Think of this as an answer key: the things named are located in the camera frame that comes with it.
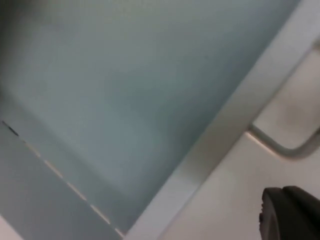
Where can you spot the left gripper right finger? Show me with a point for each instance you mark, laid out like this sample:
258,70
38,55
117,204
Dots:
307,207

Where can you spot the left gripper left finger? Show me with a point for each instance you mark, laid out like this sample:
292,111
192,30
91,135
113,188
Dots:
277,220

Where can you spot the grey drawer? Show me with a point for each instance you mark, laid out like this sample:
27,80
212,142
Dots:
130,82

